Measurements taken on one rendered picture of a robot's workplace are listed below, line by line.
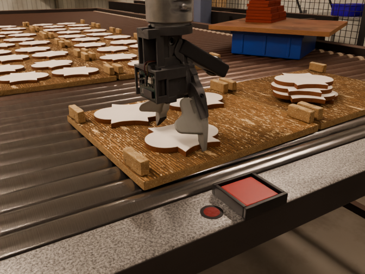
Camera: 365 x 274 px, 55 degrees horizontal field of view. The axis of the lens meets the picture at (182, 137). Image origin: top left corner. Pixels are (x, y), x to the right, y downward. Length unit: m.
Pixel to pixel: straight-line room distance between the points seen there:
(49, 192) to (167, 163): 0.18
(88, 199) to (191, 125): 0.19
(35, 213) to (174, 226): 0.19
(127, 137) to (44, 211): 0.22
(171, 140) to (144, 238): 0.23
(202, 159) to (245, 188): 0.10
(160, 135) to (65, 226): 0.25
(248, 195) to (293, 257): 1.37
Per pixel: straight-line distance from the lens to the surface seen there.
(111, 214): 0.49
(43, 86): 1.10
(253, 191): 0.52
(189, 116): 0.57
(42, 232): 0.48
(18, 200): 0.56
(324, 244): 1.99
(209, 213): 0.49
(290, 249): 1.91
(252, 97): 0.92
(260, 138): 0.67
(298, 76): 0.97
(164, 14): 0.55
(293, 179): 0.59
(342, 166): 0.66
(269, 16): 1.74
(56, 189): 0.57
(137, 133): 0.69
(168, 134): 0.65
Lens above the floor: 1.20
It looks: 23 degrees down
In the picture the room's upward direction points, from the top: straight up
